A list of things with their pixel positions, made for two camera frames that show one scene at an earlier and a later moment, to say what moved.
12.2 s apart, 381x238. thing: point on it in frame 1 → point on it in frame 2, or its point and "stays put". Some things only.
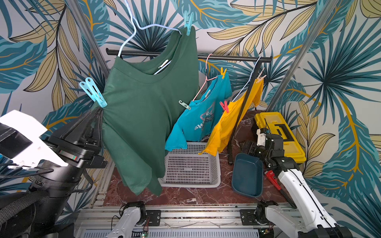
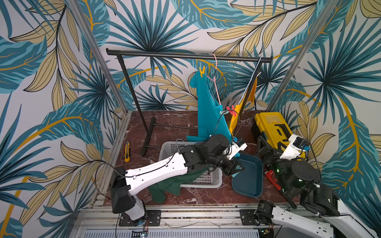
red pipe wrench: x=271 y=174 stays put
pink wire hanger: x=206 y=80 → x=215 y=79
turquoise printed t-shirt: x=196 y=123 → x=212 y=117
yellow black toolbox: x=274 y=123 stays put
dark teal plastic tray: x=247 y=175 stays put
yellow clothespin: x=222 y=73 → x=202 y=72
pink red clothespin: x=224 y=106 → x=232 y=110
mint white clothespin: x=184 y=104 → x=225 y=113
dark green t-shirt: x=152 y=101 → x=173 y=184
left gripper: x=81 y=153 → x=231 y=169
